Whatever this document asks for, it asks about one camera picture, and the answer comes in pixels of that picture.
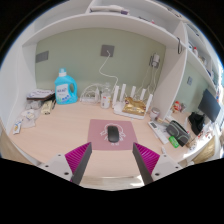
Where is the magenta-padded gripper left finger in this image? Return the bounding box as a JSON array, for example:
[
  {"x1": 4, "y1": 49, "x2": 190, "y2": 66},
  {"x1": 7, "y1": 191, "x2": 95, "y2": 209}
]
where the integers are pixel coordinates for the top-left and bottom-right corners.
[{"x1": 38, "y1": 142, "x2": 93, "y2": 186}]

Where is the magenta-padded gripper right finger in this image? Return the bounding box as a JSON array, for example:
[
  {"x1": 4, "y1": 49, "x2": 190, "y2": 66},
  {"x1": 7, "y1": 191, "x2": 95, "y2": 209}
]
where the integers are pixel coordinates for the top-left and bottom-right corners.
[{"x1": 132, "y1": 142, "x2": 184, "y2": 186}]

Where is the black computer mouse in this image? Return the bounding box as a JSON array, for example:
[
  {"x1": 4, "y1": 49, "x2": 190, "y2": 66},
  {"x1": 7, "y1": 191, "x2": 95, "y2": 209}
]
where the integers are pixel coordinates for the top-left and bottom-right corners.
[{"x1": 106, "y1": 125, "x2": 121, "y2": 144}]

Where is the pink mouse pad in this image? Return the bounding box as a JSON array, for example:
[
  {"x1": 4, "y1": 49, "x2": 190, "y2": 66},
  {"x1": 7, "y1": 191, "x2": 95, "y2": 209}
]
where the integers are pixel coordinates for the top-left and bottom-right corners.
[{"x1": 87, "y1": 118, "x2": 139, "y2": 152}]

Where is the white remote control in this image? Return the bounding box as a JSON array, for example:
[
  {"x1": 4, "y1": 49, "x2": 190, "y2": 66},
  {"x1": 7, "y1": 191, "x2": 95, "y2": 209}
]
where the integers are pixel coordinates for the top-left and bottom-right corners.
[{"x1": 147, "y1": 120, "x2": 170, "y2": 145}]

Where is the green small packet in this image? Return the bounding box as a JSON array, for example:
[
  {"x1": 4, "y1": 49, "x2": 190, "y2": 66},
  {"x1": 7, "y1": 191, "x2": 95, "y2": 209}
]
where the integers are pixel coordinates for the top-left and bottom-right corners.
[{"x1": 168, "y1": 135, "x2": 180, "y2": 149}]

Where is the black zip pouch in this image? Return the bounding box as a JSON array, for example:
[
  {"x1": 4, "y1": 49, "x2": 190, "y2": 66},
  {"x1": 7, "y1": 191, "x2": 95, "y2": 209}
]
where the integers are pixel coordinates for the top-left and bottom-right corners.
[{"x1": 165, "y1": 119, "x2": 191, "y2": 148}]

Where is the white pink jar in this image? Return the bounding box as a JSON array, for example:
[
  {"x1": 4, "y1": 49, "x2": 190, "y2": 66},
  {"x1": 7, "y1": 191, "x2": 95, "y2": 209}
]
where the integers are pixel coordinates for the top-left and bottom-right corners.
[{"x1": 149, "y1": 107, "x2": 161, "y2": 121}]

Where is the gold snack bag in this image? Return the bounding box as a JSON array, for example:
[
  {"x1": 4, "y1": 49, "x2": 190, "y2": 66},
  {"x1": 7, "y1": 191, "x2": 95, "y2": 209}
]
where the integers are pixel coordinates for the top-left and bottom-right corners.
[{"x1": 121, "y1": 96, "x2": 147, "y2": 117}]

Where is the white router with antennas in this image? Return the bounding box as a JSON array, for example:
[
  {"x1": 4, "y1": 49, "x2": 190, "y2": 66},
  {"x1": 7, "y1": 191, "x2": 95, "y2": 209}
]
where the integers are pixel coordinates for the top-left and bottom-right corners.
[{"x1": 111, "y1": 83, "x2": 154, "y2": 120}]

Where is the beige cardboard box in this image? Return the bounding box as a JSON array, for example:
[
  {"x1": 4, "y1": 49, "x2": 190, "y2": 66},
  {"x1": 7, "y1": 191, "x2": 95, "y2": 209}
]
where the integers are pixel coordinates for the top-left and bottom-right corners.
[{"x1": 40, "y1": 99, "x2": 54, "y2": 116}]

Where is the clear plastic bag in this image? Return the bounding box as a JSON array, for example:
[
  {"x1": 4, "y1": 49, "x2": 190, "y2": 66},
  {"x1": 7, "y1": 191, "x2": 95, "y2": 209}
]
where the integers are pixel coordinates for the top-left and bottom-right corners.
[{"x1": 20, "y1": 108, "x2": 43, "y2": 129}]

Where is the red figurine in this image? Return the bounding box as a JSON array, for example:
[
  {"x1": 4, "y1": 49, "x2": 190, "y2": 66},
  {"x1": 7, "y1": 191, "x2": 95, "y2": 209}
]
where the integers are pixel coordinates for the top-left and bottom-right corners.
[{"x1": 173, "y1": 100, "x2": 186, "y2": 113}]

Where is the black bag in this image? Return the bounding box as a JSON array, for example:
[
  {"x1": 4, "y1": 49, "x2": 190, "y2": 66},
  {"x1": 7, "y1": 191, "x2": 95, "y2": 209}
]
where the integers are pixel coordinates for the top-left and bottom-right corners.
[{"x1": 187, "y1": 111, "x2": 206, "y2": 136}]

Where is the clear bottle with white label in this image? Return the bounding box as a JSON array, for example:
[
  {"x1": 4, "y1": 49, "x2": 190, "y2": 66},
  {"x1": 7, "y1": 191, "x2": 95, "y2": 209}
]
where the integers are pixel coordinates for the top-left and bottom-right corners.
[{"x1": 100, "y1": 83, "x2": 112, "y2": 110}]

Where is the blue detergent bottle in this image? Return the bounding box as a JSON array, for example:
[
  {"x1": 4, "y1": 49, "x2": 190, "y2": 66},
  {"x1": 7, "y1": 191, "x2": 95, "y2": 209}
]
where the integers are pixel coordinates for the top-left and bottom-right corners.
[{"x1": 54, "y1": 67, "x2": 79, "y2": 106}]

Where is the black monitor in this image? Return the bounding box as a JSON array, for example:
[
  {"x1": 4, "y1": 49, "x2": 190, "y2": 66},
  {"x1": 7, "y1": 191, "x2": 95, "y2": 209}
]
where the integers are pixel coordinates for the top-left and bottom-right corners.
[{"x1": 197, "y1": 88, "x2": 222, "y2": 123}]

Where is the white desk shelf unit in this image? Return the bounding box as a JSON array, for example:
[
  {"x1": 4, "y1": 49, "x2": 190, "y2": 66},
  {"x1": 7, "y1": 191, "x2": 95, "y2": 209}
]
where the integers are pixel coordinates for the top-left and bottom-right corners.
[{"x1": 0, "y1": 0, "x2": 223, "y2": 134}]

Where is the white wall socket cable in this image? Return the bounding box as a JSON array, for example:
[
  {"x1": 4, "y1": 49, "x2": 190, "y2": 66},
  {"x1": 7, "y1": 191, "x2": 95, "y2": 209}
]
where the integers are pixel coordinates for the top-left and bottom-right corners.
[{"x1": 98, "y1": 49, "x2": 120, "y2": 89}]

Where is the white wall charger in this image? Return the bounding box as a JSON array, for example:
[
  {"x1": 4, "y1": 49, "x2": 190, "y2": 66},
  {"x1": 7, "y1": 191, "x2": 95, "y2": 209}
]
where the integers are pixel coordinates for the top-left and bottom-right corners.
[{"x1": 149, "y1": 53, "x2": 162, "y2": 69}]

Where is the grey wall plate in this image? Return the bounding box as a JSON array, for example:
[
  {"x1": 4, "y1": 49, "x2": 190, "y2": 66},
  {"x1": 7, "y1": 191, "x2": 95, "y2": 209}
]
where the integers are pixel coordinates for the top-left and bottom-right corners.
[{"x1": 35, "y1": 50, "x2": 50, "y2": 64}]

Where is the grey wall socket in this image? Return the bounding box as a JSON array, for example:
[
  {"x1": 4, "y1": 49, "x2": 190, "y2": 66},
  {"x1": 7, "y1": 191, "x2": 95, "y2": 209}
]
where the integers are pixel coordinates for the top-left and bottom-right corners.
[{"x1": 100, "y1": 44, "x2": 116, "y2": 58}]

